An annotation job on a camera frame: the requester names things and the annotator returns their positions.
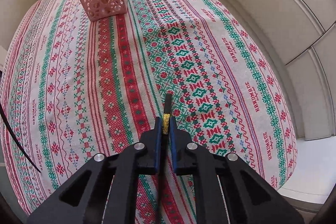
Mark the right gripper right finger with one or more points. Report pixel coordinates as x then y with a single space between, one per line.
227 189

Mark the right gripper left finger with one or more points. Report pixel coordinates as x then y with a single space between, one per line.
104 189

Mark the black chopstick gold band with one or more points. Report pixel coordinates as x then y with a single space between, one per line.
12 134
166 118

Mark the patterned tablecloth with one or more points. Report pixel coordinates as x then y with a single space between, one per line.
72 88

